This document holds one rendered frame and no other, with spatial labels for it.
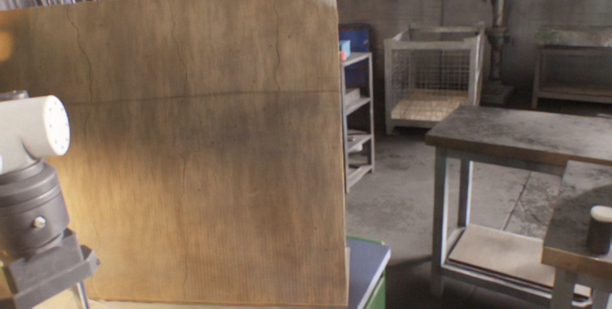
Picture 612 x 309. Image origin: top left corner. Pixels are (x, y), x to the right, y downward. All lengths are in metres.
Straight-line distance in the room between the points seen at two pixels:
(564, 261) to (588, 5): 5.14
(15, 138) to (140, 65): 0.54
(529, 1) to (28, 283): 6.08
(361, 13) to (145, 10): 6.15
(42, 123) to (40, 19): 0.67
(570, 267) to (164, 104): 1.03
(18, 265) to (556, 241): 1.13
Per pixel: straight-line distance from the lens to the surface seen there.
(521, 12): 6.30
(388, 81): 4.33
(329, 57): 0.91
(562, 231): 1.32
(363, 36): 6.43
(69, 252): 0.60
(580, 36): 5.31
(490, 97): 5.66
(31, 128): 0.52
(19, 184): 0.54
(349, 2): 7.14
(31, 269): 0.59
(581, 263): 1.25
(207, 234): 1.01
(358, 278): 1.11
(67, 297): 0.89
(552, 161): 1.86
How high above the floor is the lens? 1.50
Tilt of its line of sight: 19 degrees down
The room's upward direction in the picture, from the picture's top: 4 degrees counter-clockwise
